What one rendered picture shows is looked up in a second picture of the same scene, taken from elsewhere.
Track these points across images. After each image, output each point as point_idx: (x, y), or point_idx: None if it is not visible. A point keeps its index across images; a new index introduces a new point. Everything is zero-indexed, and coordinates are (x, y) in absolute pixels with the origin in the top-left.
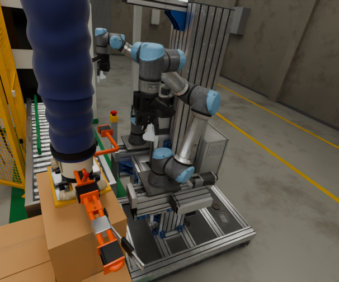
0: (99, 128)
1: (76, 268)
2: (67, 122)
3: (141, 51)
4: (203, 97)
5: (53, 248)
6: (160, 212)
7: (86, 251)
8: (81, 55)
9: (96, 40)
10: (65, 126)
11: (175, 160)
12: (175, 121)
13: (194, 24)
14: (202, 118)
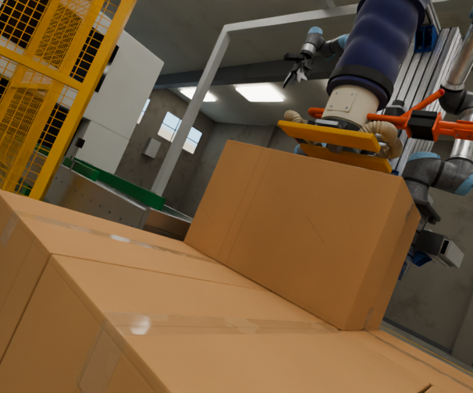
0: None
1: (375, 278)
2: (404, 36)
3: None
4: None
5: (403, 182)
6: None
7: (394, 242)
8: None
9: (311, 37)
10: (402, 37)
11: (460, 158)
12: (410, 141)
13: (453, 44)
14: None
